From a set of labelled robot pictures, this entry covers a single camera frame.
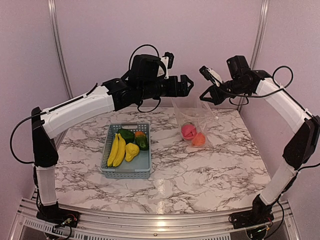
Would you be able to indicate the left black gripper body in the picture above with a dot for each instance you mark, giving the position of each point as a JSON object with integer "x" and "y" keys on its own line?
{"x": 151, "y": 90}

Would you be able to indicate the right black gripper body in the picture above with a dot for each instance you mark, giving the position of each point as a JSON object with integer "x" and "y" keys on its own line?
{"x": 236, "y": 89}

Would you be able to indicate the clear zip top bag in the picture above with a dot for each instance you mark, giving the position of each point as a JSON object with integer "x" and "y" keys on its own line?
{"x": 191, "y": 110}

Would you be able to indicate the red toy apple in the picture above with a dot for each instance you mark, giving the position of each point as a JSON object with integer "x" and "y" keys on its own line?
{"x": 188, "y": 132}

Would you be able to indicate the orange toy orange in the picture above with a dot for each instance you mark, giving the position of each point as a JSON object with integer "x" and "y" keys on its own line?
{"x": 199, "y": 140}

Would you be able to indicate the yellow toy pear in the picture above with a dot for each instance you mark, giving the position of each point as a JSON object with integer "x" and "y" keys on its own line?
{"x": 131, "y": 151}

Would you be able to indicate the yellow toy bananas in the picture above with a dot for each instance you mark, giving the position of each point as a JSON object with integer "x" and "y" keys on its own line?
{"x": 117, "y": 153}

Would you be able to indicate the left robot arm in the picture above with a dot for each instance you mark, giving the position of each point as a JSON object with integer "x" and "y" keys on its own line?
{"x": 110, "y": 96}

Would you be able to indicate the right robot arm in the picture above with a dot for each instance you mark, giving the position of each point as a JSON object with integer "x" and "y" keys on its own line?
{"x": 302, "y": 140}

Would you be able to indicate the dark green toy pepper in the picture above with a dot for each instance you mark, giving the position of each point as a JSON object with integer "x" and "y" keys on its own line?
{"x": 126, "y": 134}

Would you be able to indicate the light blue plastic basket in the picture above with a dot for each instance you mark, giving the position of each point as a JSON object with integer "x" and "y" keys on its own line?
{"x": 139, "y": 167}

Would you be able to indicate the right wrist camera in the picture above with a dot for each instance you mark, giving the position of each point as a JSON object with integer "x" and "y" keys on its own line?
{"x": 218, "y": 72}

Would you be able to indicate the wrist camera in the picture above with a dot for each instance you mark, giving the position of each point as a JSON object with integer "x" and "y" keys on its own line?
{"x": 218, "y": 72}
{"x": 146, "y": 67}

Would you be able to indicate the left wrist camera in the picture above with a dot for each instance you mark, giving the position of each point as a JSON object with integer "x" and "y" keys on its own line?
{"x": 146, "y": 67}

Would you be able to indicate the right aluminium frame post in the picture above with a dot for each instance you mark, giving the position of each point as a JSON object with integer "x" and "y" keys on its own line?
{"x": 261, "y": 29}

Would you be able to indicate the aluminium frame post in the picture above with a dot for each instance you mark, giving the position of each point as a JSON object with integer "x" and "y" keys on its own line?
{"x": 59, "y": 48}
{"x": 261, "y": 29}

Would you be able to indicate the left aluminium frame post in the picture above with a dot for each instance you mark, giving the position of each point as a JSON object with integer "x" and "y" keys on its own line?
{"x": 59, "y": 48}

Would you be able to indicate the front aluminium rail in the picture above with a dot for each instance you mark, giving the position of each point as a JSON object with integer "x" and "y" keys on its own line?
{"x": 108, "y": 225}

